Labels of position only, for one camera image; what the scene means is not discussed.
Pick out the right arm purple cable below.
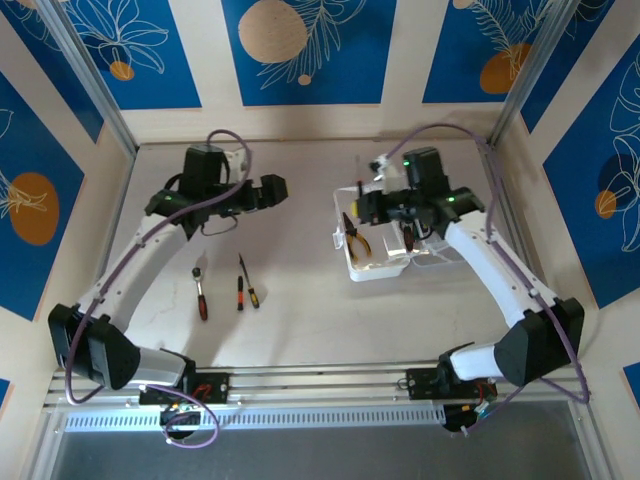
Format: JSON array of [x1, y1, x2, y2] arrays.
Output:
[[387, 123, 591, 437]]

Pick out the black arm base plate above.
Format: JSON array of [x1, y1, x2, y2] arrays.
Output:
[[138, 372, 231, 406], [405, 367, 499, 401]]

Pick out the clear plastic tool box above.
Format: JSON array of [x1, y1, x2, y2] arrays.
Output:
[[330, 184, 464, 283]]

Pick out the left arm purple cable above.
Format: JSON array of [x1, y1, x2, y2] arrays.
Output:
[[64, 128, 254, 447]]

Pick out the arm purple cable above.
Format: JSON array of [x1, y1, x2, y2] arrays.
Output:
[[387, 123, 591, 437], [64, 128, 254, 447]]

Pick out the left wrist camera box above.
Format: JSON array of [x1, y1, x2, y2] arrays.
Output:
[[222, 149, 251, 181]]

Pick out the yellow handled pliers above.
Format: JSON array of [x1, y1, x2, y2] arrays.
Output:
[[341, 210, 372, 261]]

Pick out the slotted grey cable duct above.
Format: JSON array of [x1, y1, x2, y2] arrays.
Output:
[[63, 404, 447, 434]]

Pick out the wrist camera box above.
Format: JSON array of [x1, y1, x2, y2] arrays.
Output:
[[369, 154, 406, 194], [222, 149, 251, 181]]

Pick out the aluminium frame post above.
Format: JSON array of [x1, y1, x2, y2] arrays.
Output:
[[487, 0, 576, 147], [37, 0, 140, 157]]

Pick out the aluminium frame leg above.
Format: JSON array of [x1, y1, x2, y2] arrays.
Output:
[[567, 399, 611, 480], [27, 412, 69, 480]]

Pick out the bright red handled ratchet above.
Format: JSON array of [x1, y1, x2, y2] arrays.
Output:
[[191, 266, 210, 322]]

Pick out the aluminium side rail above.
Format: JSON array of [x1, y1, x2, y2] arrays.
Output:
[[477, 139, 564, 361]]

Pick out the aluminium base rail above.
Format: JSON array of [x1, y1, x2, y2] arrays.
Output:
[[43, 360, 595, 415]]

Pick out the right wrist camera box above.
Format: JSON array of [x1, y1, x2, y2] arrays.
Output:
[[369, 154, 406, 194]]

